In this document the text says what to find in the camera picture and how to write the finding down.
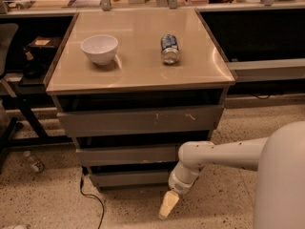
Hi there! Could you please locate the grey middle drawer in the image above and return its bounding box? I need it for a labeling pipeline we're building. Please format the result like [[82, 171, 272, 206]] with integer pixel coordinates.
[[76, 144, 180, 166]]

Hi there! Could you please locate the black box under desk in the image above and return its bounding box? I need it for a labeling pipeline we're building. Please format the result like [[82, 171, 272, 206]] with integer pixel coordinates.
[[23, 36, 62, 79]]

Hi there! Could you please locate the grey drawer cabinet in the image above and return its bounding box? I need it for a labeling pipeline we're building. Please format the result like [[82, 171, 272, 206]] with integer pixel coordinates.
[[43, 7, 238, 193]]

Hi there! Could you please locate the grey drawer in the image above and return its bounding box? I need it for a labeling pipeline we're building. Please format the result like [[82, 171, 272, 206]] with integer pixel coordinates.
[[89, 169, 171, 188], [57, 105, 223, 137], [76, 144, 180, 166]]

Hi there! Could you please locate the grey top drawer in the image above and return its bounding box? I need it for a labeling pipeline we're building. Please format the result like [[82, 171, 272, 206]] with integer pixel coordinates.
[[57, 105, 223, 137]]

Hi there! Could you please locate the black cable on floor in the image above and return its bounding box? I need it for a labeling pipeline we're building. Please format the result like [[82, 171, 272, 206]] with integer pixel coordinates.
[[79, 165, 106, 229]]

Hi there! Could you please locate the plastic bottle on floor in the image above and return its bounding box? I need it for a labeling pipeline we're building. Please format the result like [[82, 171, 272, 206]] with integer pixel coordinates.
[[23, 151, 45, 173]]

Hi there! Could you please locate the blue soda can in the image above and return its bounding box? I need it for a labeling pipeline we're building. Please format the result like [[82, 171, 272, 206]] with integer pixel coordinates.
[[161, 34, 180, 65]]

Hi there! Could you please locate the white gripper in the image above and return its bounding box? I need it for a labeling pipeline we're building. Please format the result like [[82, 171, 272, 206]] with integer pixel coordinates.
[[158, 161, 207, 219]]

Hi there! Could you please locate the white bowl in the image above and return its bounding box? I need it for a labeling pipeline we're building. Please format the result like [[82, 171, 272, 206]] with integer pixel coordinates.
[[81, 34, 118, 65]]

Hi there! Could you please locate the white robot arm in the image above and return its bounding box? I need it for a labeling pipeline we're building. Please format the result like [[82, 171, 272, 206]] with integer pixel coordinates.
[[159, 121, 305, 229]]

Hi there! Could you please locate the grey bottom drawer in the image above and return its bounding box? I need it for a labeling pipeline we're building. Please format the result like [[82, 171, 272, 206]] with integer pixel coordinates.
[[89, 169, 171, 188]]

